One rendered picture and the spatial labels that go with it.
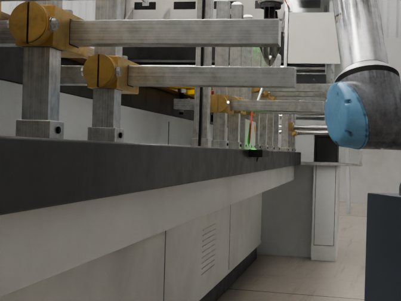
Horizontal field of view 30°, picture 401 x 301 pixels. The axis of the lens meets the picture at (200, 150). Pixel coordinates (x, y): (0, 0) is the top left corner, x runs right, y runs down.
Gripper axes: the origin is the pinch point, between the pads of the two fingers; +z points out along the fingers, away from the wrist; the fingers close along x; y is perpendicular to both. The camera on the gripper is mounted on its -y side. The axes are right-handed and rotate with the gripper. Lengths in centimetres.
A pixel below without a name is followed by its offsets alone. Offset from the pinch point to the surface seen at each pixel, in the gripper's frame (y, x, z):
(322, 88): -24.9, 17.6, 6.7
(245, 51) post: 4.3, -8.2, -3.2
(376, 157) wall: -851, 62, 33
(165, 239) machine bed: 33, -28, 60
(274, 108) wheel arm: 50, 7, 19
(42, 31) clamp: 182, -6, 19
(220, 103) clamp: 57, -7, 19
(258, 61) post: -20.7, -6.9, -2.9
